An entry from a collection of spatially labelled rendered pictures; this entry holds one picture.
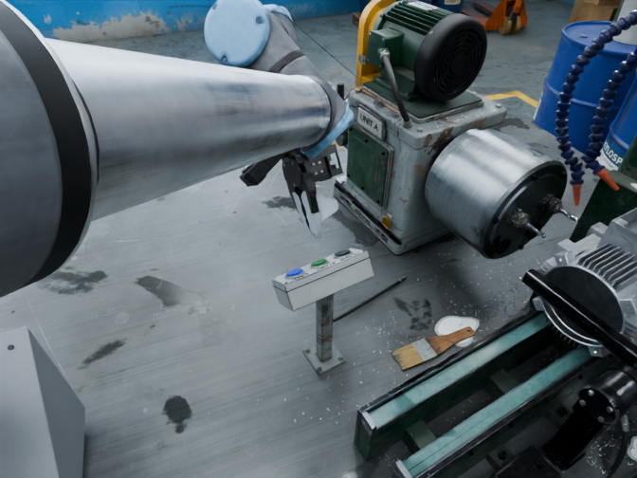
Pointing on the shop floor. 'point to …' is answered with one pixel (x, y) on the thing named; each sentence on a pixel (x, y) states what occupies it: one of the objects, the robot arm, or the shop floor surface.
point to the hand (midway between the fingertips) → (313, 231)
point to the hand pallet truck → (500, 15)
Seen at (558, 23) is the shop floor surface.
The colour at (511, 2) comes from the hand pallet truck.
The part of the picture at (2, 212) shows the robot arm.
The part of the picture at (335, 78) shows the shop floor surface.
